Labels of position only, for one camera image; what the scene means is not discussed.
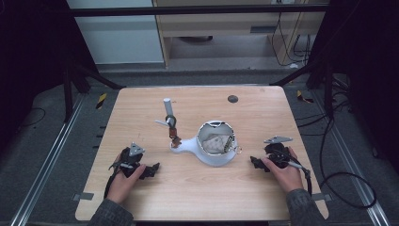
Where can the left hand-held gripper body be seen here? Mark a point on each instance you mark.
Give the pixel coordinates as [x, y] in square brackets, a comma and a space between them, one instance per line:
[131, 160]

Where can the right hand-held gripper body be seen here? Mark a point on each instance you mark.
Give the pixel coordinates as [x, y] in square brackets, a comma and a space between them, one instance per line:
[277, 150]

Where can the white pole stand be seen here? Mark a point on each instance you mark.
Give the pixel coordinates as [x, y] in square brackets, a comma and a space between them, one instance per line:
[188, 146]

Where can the white dotted cloth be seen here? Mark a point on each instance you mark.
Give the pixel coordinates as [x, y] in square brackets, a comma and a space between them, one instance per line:
[215, 144]

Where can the metal rimmed white bowl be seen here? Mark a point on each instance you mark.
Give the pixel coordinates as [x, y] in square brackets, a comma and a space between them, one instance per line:
[207, 132]

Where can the person's right hand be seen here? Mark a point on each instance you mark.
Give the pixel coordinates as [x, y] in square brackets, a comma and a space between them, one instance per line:
[287, 175]

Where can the person's left hand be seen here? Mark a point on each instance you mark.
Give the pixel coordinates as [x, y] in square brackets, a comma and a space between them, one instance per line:
[124, 185]

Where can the small metal clip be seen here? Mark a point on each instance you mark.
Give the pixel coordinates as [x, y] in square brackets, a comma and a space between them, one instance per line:
[228, 143]

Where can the yellow black tape strip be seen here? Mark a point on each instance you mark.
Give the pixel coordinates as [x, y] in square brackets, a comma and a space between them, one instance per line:
[101, 100]
[303, 98]

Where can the dark round table grommet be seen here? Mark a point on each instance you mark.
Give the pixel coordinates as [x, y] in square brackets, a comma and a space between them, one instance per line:
[232, 99]

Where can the black metal stand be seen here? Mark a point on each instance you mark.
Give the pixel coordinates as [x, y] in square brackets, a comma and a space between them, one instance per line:
[67, 91]
[327, 91]

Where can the white cabinet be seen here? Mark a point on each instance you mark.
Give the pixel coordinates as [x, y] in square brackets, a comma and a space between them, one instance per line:
[119, 40]

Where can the dark curtain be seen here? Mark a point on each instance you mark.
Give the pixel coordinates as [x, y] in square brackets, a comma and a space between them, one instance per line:
[367, 47]
[28, 47]

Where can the wooden cabinet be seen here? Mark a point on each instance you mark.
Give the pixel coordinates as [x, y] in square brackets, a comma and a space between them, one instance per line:
[219, 26]

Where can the grey table bracket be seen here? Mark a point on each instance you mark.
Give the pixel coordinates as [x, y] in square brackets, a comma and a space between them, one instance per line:
[323, 197]
[83, 196]

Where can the metal floor rail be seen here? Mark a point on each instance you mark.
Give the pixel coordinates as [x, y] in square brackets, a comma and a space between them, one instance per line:
[47, 163]
[351, 163]

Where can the black horizontal frame bar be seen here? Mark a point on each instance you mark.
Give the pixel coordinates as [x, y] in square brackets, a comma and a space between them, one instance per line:
[188, 11]

